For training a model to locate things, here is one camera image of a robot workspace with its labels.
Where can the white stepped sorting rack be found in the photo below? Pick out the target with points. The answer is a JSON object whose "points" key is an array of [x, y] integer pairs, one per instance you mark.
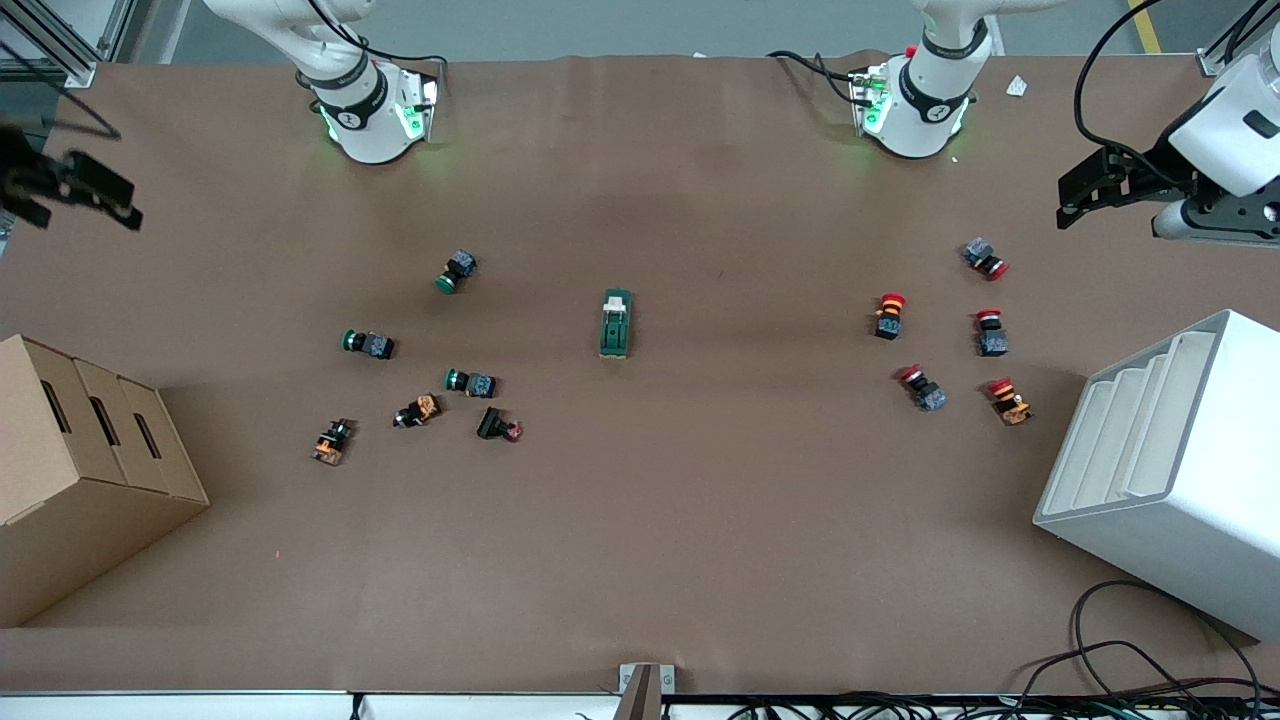
{"points": [[1200, 520]]}

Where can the aluminium frame profile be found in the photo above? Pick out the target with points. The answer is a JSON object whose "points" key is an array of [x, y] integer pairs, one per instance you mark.
{"points": [[1212, 62], [75, 70]]}

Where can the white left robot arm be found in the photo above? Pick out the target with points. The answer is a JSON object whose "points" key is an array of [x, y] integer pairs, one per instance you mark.
{"points": [[920, 120]]}

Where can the small white paper scrap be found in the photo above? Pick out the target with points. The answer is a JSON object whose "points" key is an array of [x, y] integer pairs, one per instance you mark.
{"points": [[1017, 87]]}

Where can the green push button switch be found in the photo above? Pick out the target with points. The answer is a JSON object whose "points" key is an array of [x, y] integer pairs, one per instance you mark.
{"points": [[375, 346], [478, 384], [458, 268]]}

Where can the green terminal block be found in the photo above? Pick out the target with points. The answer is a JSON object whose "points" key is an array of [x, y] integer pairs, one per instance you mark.
{"points": [[615, 335]]}

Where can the black red switch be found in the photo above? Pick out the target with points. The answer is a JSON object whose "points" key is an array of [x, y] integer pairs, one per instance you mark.
{"points": [[490, 423]]}

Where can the red emergency button orange block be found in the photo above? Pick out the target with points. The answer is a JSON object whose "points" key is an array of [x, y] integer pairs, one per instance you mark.
{"points": [[889, 322], [1012, 408]]}

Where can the red emergency button blue block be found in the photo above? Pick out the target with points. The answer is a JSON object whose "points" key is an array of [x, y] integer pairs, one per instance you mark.
{"points": [[930, 397], [980, 252], [992, 342]]}

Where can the grey metal table bracket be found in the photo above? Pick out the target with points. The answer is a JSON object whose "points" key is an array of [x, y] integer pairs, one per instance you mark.
{"points": [[640, 690]]}

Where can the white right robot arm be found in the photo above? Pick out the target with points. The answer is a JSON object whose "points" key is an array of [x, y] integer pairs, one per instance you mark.
{"points": [[370, 130]]}

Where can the brown cardboard box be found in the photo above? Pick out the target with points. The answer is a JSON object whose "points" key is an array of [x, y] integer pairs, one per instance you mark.
{"points": [[80, 520]]}

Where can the orange black selector switch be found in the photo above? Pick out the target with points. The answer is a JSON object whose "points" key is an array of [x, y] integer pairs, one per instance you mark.
{"points": [[425, 407], [330, 447]]}

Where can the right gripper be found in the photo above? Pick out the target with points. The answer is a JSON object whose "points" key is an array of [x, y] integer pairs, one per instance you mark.
{"points": [[22, 172]]}

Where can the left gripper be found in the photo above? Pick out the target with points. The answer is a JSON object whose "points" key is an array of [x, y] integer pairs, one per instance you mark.
{"points": [[1146, 177]]}

